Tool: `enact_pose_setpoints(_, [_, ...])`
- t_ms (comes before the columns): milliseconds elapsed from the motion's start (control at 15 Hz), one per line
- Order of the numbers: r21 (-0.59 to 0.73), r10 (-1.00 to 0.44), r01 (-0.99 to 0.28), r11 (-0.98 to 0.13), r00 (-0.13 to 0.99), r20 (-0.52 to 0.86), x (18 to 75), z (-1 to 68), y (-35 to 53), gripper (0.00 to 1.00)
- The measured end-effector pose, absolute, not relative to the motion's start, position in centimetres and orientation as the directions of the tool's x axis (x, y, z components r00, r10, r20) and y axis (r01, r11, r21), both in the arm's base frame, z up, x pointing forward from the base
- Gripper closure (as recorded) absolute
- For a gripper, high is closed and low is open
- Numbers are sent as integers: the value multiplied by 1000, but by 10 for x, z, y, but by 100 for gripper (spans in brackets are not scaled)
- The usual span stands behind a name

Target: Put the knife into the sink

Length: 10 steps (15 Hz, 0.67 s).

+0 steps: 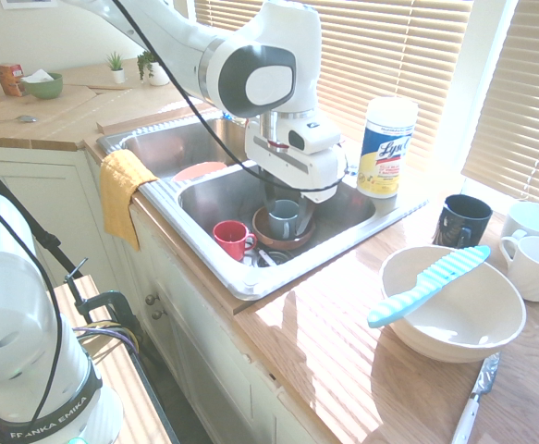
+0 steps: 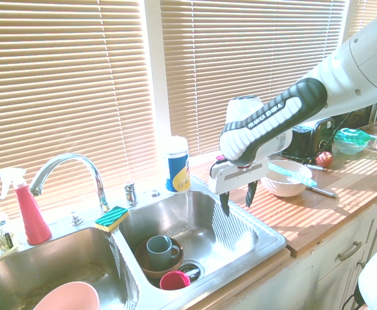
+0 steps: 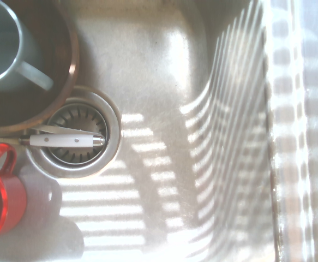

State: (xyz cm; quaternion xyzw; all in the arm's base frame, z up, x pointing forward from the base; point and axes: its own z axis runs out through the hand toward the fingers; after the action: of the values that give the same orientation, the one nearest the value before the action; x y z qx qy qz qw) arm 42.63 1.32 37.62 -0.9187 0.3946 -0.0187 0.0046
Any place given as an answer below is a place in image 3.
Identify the metal sink drain strainer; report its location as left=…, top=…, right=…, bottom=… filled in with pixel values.
left=25, top=86, right=123, bottom=180

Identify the stainless steel sink basin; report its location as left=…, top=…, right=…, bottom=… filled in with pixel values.
left=0, top=0, right=318, bottom=262

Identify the brown wooden bowl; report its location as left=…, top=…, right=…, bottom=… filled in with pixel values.
left=0, top=0, right=80, bottom=132

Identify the red glossy mug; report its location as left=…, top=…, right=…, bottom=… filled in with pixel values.
left=0, top=144, right=28, bottom=248

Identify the grey ceramic mug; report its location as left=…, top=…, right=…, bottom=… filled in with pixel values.
left=0, top=0, right=55, bottom=92

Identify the white-handled cutlery piece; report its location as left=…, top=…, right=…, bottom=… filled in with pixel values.
left=18, top=133, right=106, bottom=148

